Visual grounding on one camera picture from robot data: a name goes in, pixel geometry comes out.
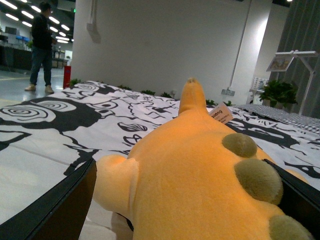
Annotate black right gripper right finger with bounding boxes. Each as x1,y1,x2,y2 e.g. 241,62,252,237
263,159,320,240

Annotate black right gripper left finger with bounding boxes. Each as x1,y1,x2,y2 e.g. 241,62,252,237
0,159,97,240

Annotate orange plush dinosaur toy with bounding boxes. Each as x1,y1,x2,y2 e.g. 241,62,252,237
93,78,314,240

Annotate black white patterned bedsheet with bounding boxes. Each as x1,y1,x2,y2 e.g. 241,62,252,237
0,81,320,240

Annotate grey checkered blanket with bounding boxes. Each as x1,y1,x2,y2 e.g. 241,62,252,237
236,104,320,134

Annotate green potted plant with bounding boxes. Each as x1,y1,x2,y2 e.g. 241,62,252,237
259,79,298,107

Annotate white desk lamp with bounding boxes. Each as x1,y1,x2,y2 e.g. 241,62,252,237
266,50,320,118

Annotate red box on floor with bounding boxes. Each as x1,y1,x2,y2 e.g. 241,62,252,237
63,65,71,89

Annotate dark office counter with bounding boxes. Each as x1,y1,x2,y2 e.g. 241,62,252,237
0,46,32,71

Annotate person in black clothes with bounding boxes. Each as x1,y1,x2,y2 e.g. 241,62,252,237
24,1,57,94

